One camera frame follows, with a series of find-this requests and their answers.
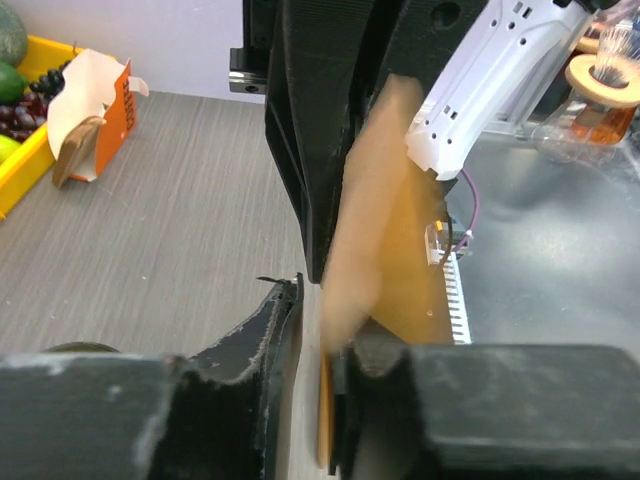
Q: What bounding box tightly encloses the stack of brown filters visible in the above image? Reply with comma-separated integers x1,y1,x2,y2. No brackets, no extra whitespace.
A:
52,116,106,188

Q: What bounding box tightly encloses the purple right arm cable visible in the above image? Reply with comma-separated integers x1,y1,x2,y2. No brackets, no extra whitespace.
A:
452,168,482,256

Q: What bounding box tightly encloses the green avocado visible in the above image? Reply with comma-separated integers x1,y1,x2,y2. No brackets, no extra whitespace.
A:
0,62,28,105

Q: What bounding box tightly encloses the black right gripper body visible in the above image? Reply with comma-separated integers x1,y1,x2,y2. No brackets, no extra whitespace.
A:
228,0,273,95

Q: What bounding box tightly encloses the green textured melon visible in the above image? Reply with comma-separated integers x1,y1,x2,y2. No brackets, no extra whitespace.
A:
0,0,28,67

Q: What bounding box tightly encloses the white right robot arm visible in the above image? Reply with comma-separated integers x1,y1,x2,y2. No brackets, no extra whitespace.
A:
229,1,609,282

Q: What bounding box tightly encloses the orange coffee filter box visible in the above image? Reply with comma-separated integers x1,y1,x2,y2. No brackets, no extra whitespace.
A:
46,49,149,183

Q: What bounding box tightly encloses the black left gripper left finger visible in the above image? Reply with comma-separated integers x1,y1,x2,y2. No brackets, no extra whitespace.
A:
1,276,304,479

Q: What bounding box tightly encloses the white slotted cable duct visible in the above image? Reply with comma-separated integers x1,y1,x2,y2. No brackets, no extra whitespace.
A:
443,254,472,345

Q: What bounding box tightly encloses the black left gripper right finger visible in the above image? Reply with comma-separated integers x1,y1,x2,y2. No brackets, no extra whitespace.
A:
328,322,639,479

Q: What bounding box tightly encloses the yellow plastic fruit tray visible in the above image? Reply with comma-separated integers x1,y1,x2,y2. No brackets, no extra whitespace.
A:
1,35,85,218

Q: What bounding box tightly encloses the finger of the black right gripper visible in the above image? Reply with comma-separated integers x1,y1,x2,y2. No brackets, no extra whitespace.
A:
359,0,487,123
265,1,373,283

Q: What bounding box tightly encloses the brown paper coffee filter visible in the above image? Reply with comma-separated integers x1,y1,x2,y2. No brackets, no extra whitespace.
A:
316,75,453,467

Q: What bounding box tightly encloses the dark purple grape bunch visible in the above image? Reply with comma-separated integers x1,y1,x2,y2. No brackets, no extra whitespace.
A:
1,61,70,143

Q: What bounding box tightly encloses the light green apple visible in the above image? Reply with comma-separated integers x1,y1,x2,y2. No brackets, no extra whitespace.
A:
0,135,21,164

